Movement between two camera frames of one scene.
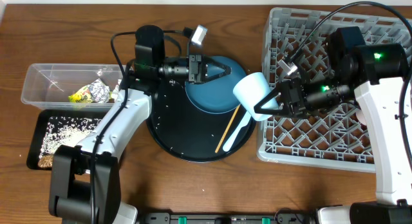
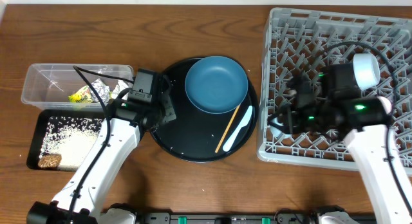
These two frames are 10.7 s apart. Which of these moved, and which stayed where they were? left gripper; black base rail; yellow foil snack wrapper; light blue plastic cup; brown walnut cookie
Moved: left gripper; light blue plastic cup
Stayed: brown walnut cookie; black base rail; yellow foil snack wrapper
